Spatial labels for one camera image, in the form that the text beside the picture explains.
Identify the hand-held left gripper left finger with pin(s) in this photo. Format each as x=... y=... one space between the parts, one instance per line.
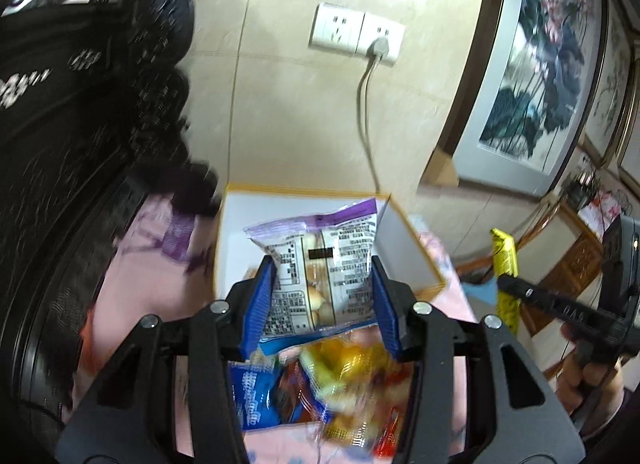
x=257 y=304

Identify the person's right forearm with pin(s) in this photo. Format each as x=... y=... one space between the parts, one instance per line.
x=617 y=409

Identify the carved wooden cabinet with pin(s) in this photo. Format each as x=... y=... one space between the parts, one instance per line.
x=570 y=264

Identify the white wall socket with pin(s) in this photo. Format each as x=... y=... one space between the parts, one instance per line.
x=334 y=26
x=392 y=36

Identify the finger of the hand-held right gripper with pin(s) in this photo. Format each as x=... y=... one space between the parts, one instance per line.
x=550 y=301

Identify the large framed lotus painting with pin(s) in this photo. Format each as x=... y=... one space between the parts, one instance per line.
x=540 y=59

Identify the yellow cardboard box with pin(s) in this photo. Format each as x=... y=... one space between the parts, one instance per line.
x=400 y=254

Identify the yellow snack bar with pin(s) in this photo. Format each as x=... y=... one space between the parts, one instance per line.
x=505 y=254

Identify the grey power plug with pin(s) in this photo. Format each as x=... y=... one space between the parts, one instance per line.
x=378 y=49

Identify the yellow and red snack packet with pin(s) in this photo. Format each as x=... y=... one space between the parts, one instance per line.
x=350 y=369

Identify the person's right hand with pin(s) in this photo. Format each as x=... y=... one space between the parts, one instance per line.
x=570 y=384

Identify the pink printed cloth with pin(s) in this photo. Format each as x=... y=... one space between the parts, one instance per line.
x=165 y=264

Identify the blue snack packet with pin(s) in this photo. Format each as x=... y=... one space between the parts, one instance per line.
x=252 y=394

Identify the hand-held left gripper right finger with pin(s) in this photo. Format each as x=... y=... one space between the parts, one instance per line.
x=387 y=314

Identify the dark carved wooden furniture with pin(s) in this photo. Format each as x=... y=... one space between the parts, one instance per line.
x=65 y=144

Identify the purple-edged biscuit packet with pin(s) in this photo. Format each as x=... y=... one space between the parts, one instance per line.
x=325 y=254

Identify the framed flower painting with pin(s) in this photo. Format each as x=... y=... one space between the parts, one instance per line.
x=607 y=94

